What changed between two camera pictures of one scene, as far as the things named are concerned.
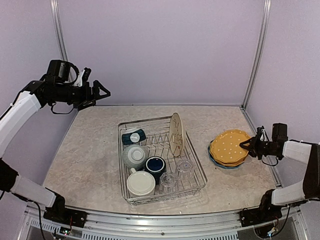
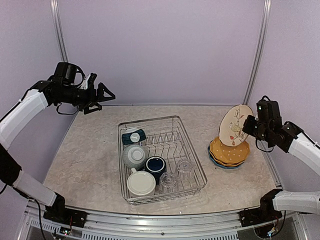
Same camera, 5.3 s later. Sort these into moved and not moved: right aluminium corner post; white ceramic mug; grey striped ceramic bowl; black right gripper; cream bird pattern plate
Moved: cream bird pattern plate; black right gripper
Not moved: grey striped ceramic bowl; right aluminium corner post; white ceramic mug
